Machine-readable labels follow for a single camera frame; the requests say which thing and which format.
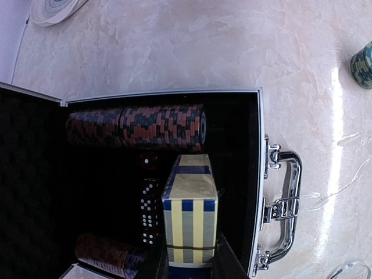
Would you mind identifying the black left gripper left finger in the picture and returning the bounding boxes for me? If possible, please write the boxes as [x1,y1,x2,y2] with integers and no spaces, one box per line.
[155,252,169,279]

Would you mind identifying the clear round plastic lid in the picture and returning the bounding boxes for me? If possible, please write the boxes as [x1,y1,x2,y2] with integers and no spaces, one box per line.
[327,261,371,279]

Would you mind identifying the poker chip row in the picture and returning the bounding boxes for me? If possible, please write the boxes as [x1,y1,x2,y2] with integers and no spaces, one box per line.
[74,233,148,278]
[65,104,206,153]

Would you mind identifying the left poker chip row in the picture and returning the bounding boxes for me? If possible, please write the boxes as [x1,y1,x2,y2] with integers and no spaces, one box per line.
[74,233,148,278]

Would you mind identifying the blue playing card deck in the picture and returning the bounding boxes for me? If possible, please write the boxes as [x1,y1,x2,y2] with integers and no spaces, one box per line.
[161,154,219,269]

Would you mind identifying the right green chip stack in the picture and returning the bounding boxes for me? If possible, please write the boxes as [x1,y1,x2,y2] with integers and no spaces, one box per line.
[350,42,371,90]

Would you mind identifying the white swirl plate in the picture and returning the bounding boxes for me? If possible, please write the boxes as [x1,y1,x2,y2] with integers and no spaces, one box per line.
[30,0,87,27]

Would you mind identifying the red dice row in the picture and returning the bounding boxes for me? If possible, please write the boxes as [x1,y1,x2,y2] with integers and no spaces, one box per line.
[139,152,161,246]

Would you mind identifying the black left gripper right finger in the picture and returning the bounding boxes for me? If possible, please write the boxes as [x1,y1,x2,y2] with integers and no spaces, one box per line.
[212,232,248,279]

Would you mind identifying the aluminium poker case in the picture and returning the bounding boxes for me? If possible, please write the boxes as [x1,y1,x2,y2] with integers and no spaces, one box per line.
[1,85,302,278]

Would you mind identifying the right poker chip row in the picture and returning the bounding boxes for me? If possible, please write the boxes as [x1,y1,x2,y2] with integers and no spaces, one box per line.
[65,104,206,153]

